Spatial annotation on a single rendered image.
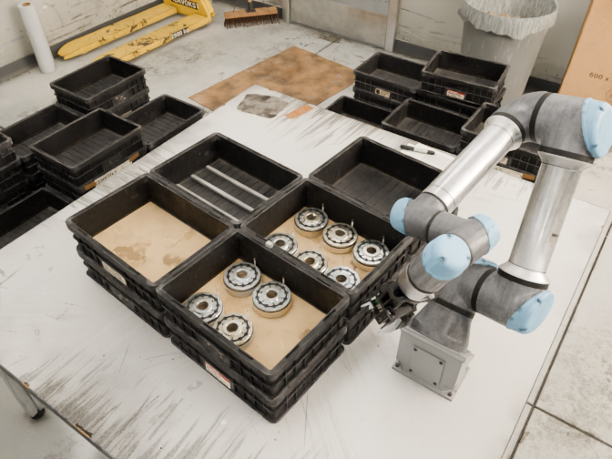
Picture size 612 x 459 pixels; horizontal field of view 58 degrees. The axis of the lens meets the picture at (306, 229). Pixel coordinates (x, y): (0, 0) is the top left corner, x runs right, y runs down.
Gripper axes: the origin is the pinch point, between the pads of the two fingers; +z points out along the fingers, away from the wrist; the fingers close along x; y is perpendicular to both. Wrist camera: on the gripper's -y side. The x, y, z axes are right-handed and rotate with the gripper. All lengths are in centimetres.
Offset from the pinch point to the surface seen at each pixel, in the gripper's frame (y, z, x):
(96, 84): -4, 136, -200
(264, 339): 19.8, 21.5, -10.7
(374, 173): -46, 30, -49
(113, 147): 13, 99, -131
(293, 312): 9.2, 21.6, -13.9
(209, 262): 22, 26, -37
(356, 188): -36, 30, -45
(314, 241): -10.3, 27.2, -32.3
